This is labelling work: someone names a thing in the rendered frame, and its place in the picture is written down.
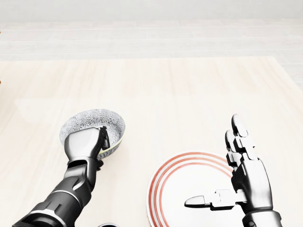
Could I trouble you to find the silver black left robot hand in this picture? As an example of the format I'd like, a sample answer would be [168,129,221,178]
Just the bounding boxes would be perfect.
[63,126,111,171]

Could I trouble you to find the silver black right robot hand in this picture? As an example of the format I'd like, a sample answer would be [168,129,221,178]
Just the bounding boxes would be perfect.
[184,113,275,215]

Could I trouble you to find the grey floral patterned bowl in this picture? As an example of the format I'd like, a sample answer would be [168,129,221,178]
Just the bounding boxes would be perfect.
[59,108,126,162]

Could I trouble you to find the white plate with red rings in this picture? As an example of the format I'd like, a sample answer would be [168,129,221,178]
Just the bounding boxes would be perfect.
[146,151,245,227]

